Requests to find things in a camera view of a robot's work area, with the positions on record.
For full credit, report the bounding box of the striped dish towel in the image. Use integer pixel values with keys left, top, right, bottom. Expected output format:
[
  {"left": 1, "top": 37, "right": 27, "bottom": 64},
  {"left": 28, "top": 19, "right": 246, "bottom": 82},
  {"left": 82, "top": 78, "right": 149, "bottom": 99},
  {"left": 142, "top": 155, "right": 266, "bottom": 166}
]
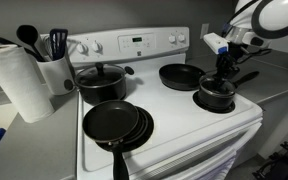
[{"left": 197, "top": 149, "right": 238, "bottom": 180}]

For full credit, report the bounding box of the glass stockpot lid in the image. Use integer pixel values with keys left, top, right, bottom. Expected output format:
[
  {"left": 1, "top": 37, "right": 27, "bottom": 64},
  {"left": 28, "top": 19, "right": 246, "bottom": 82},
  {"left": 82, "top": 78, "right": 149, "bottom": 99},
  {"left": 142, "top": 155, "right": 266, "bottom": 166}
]
[{"left": 75, "top": 62, "right": 127, "bottom": 89}]

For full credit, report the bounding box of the white stove knob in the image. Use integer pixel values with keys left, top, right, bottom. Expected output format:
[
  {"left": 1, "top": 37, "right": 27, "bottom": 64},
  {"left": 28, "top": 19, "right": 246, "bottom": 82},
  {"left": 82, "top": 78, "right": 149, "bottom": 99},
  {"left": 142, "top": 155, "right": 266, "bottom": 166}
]
[
  {"left": 76, "top": 42, "right": 89, "bottom": 56},
  {"left": 168, "top": 33, "right": 178, "bottom": 45},
  {"left": 177, "top": 32, "right": 187, "bottom": 43},
  {"left": 91, "top": 40, "right": 104, "bottom": 54}
]

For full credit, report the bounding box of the small black frying pan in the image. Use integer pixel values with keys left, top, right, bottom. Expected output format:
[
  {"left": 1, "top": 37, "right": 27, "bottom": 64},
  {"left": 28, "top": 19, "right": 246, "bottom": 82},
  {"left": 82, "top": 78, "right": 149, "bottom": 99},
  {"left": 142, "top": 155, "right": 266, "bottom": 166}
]
[{"left": 82, "top": 99, "right": 141, "bottom": 180}]

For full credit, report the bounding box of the black stove burner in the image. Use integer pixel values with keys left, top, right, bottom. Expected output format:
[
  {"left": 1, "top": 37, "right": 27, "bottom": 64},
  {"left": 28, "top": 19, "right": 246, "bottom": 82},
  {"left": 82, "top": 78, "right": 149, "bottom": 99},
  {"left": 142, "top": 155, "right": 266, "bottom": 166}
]
[
  {"left": 192, "top": 90, "right": 236, "bottom": 115},
  {"left": 94, "top": 105, "right": 155, "bottom": 153}
]

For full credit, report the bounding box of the small black saucepan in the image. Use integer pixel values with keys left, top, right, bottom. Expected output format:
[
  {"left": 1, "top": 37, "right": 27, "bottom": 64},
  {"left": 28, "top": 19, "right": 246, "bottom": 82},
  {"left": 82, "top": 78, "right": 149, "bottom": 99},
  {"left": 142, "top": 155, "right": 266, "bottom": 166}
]
[{"left": 197, "top": 70, "right": 261, "bottom": 110}]

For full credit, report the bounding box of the large black frying pan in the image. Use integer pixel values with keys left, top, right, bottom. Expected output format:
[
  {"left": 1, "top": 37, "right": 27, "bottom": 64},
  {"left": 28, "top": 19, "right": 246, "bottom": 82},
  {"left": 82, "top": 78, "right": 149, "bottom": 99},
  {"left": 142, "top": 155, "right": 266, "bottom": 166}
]
[{"left": 158, "top": 63, "right": 207, "bottom": 92}]

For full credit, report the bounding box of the black robot cart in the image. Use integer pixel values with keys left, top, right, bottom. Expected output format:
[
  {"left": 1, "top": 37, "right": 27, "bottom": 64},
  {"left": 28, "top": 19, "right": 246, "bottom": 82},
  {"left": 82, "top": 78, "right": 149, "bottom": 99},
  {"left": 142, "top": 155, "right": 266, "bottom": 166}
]
[{"left": 251, "top": 141, "right": 288, "bottom": 180}]

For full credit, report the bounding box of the white paper towel roll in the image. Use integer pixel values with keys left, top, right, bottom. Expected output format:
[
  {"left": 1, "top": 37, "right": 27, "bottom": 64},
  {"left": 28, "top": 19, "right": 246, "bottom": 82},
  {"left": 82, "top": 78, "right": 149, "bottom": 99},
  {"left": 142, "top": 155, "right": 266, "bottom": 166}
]
[{"left": 0, "top": 44, "right": 56, "bottom": 124}]

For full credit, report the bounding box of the white electric stove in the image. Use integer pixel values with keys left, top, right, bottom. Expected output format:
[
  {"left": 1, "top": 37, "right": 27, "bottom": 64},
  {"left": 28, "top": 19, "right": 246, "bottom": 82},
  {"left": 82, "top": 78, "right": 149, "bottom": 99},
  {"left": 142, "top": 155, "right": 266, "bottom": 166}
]
[{"left": 75, "top": 26, "right": 264, "bottom": 180}]

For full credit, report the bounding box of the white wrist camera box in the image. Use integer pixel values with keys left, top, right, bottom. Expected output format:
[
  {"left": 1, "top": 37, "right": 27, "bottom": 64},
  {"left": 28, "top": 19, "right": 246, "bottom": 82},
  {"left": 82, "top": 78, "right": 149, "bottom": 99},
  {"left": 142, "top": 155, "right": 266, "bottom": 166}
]
[{"left": 202, "top": 32, "right": 230, "bottom": 55}]

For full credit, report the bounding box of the blue slotted spatula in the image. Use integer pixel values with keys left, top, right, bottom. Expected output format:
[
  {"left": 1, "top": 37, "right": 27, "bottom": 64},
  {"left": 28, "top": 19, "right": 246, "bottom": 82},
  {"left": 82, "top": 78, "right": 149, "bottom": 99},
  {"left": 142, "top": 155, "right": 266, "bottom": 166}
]
[{"left": 48, "top": 28, "right": 69, "bottom": 62}]

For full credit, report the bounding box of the black ladle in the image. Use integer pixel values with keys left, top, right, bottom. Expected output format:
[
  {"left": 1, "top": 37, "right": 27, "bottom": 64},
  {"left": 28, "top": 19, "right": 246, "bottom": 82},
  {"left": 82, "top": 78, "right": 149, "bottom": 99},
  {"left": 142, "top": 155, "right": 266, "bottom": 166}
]
[{"left": 15, "top": 24, "right": 49, "bottom": 63}]

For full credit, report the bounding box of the white utensil holder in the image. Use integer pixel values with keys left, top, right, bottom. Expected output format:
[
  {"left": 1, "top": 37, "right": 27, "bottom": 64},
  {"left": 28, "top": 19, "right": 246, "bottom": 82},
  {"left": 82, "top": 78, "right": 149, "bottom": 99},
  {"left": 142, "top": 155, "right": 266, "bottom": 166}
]
[{"left": 36, "top": 54, "right": 77, "bottom": 97}]

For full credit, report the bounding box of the black cooking utensil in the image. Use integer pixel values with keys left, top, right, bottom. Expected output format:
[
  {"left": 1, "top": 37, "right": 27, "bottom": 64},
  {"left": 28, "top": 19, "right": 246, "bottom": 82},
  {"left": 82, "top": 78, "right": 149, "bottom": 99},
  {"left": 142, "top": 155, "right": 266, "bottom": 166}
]
[{"left": 0, "top": 36, "right": 40, "bottom": 63}]

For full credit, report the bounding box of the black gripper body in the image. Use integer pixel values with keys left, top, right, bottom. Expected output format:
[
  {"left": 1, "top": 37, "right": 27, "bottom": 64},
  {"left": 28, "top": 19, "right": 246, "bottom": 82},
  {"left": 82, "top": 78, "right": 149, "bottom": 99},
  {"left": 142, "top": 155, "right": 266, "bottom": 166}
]
[{"left": 216, "top": 49, "right": 242, "bottom": 73}]

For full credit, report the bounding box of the black stockpot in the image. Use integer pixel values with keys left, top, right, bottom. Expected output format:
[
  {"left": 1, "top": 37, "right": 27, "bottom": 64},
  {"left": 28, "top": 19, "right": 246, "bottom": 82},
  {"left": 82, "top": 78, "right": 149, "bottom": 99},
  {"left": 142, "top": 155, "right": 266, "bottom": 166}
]
[{"left": 74, "top": 62, "right": 136, "bottom": 105}]

